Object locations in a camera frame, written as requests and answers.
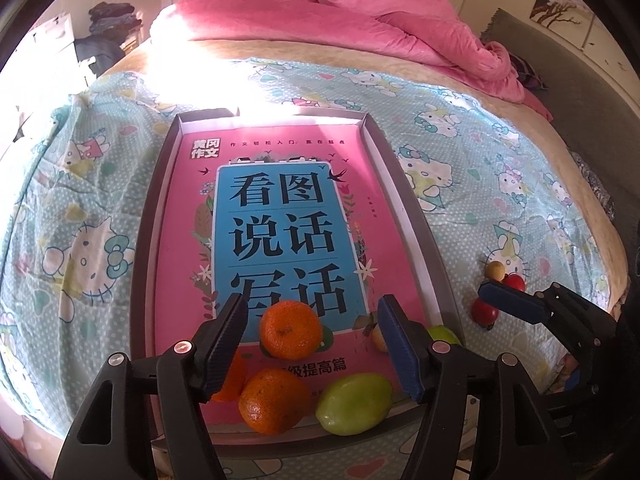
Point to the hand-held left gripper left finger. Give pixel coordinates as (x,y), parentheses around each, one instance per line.
(225,345)

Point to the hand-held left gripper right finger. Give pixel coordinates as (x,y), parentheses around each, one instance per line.
(400,350)

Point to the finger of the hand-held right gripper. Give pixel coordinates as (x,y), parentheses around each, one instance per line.
(505,300)
(582,382)

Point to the large red apple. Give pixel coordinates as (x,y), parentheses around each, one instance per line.
(515,282)

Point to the small red apple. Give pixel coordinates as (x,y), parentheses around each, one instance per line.
(485,312)

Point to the small yellow-brown fruit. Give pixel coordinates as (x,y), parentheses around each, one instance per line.
(377,337)

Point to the small brown kiwi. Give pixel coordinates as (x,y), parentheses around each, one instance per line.
(496,270)

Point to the orange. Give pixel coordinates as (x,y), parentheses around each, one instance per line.
(272,400)
(290,330)
(234,380)

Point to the green apple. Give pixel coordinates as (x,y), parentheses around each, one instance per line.
(447,334)
(354,402)

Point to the dark brown box tray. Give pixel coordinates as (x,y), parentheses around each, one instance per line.
(150,260)

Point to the pink book with blue label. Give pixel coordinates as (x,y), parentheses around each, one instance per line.
(280,220)

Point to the dark patterned cloth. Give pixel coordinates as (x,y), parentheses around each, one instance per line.
(595,185)

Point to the cartoon cat printed bed sheet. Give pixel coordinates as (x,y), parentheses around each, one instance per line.
(500,135)

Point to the grey padded headboard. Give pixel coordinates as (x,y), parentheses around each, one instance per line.
(550,85)

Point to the dark patterned pillow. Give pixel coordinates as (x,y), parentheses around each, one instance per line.
(525,72)

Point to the pink quilt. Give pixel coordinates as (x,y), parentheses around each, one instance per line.
(300,25)

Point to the pile of folded clothes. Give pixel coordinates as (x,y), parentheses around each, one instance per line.
(112,17)

